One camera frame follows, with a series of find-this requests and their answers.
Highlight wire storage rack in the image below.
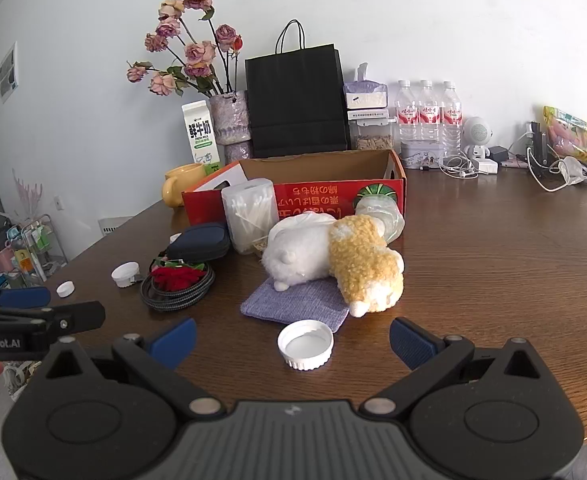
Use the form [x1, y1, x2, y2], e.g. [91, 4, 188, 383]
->
[0, 214, 69, 288]

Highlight white milk carton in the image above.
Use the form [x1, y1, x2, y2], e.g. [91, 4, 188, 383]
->
[182, 100, 222, 171]

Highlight purple textured vase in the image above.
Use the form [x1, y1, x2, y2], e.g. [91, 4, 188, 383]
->
[208, 91, 253, 166]

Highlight white wall vent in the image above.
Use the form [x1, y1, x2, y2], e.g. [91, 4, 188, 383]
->
[97, 215, 135, 236]

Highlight purple tissue pack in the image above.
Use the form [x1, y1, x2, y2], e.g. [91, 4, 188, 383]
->
[343, 62, 389, 111]

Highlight large white jar lid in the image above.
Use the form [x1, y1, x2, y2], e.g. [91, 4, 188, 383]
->
[277, 320, 335, 372]

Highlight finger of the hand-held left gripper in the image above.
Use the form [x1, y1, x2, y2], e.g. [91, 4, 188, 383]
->
[48, 301, 106, 341]
[0, 286, 51, 308]

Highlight white face mask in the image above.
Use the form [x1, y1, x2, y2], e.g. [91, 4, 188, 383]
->
[556, 156, 587, 186]

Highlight white and yellow plush toy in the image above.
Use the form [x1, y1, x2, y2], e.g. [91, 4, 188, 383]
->
[262, 212, 405, 318]

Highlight red label water bottle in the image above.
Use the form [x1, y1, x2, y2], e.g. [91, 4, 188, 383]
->
[396, 80, 421, 146]
[439, 81, 463, 153]
[417, 80, 441, 143]

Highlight white round robot speaker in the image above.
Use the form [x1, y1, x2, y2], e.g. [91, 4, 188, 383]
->
[461, 116, 497, 161]

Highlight clear cotton swab box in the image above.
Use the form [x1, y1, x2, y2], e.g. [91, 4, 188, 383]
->
[222, 178, 280, 256]

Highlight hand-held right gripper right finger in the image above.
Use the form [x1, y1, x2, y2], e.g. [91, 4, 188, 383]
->
[362, 316, 543, 420]

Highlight red cardboard box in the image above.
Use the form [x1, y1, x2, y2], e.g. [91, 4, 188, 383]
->
[182, 149, 407, 228]

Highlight black upright device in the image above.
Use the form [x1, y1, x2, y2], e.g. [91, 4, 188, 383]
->
[530, 121, 550, 161]

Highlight dark blue zip pouch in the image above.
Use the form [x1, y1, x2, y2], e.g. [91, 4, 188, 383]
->
[166, 222, 232, 264]

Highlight red artificial rose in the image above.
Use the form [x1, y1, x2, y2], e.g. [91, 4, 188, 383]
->
[150, 256, 210, 293]

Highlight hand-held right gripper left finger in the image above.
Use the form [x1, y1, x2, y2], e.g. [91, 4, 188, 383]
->
[43, 317, 226, 421]

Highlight colourful snack packet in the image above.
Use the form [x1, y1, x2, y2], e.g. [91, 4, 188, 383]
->
[543, 106, 587, 162]

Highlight black paper bag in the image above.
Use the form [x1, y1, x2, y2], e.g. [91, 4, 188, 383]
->
[244, 19, 351, 159]

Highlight braided cable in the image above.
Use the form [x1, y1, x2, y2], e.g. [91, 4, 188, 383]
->
[140, 260, 217, 312]

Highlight white printed tin box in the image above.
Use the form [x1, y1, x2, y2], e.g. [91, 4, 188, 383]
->
[401, 140, 447, 169]

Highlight iridescent plastic bag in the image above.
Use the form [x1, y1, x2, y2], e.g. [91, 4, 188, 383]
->
[352, 195, 405, 242]

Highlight white wall panel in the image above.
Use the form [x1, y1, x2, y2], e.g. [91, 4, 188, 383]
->
[0, 42, 20, 104]

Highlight yellow mug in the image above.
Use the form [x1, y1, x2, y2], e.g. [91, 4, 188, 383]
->
[162, 162, 209, 208]

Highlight pink feather decoration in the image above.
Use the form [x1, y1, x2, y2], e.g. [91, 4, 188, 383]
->
[12, 169, 45, 218]

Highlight purple woven cloth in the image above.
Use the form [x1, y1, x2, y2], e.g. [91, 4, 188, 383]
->
[240, 277, 350, 335]

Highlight white wired earphones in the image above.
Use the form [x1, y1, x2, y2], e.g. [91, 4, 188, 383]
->
[438, 152, 480, 178]

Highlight white ribbed bottle cap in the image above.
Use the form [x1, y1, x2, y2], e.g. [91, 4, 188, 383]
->
[112, 261, 141, 288]

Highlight white charging cable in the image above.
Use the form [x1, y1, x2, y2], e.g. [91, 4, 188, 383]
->
[526, 147, 567, 192]

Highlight dried pink roses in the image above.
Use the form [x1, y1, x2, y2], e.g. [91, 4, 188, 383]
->
[126, 0, 244, 98]

